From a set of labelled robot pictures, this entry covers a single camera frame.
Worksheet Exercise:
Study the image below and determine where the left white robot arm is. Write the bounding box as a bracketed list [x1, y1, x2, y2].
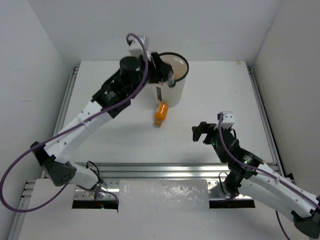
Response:
[30, 52, 174, 189]

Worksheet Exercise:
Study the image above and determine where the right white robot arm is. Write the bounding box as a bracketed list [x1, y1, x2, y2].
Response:
[192, 121, 320, 240]

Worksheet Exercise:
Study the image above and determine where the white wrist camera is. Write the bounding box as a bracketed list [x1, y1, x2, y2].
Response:
[217, 111, 235, 130]
[127, 35, 150, 58]

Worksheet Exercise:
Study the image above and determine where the white bin black rim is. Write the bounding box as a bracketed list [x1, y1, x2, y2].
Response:
[149, 52, 190, 108]

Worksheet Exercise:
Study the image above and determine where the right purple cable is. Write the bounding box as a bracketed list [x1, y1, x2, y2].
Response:
[216, 112, 320, 240]

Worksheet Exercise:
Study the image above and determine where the orange bottle below bin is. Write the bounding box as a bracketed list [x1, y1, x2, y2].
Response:
[154, 102, 169, 127]

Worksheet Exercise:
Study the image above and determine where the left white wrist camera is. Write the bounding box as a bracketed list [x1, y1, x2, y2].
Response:
[127, 35, 150, 58]

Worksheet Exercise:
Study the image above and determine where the clear bottle blue label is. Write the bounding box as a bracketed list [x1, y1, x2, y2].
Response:
[167, 71, 176, 88]

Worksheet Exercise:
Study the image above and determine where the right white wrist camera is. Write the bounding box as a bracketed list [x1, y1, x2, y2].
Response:
[217, 111, 235, 130]

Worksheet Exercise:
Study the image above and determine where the aluminium front rail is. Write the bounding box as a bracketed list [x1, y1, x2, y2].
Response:
[22, 162, 298, 201]

